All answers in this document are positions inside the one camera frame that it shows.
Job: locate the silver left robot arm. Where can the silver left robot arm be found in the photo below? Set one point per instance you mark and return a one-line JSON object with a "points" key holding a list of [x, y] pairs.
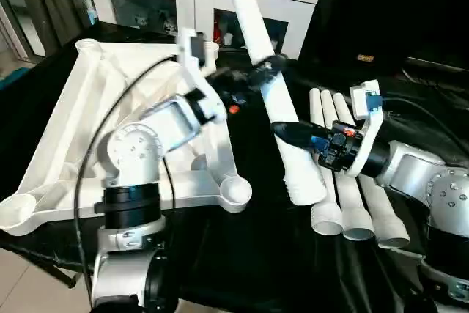
{"points": [[135, 144]]}

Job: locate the black cabinet with gold label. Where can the black cabinet with gold label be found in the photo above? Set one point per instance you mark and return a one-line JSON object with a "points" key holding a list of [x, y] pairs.
{"points": [[366, 5]]}

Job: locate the teal blue box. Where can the teal blue box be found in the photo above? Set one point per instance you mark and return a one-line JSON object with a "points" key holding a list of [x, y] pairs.
{"points": [[11, 78]]}

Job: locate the black work mat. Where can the black work mat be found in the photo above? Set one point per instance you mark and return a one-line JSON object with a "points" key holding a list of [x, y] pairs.
{"points": [[256, 254]]}

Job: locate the white plastic table leg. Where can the white plastic table leg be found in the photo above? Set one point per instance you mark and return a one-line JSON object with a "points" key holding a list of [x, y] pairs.
{"points": [[388, 225], [253, 16], [357, 225], [327, 214]]}

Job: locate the white plastic table top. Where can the white plastic table top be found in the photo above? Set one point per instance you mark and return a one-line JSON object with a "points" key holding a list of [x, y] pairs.
{"points": [[91, 107]]}

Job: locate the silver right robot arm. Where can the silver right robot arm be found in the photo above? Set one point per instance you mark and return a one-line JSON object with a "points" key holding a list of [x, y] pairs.
{"points": [[410, 166]]}

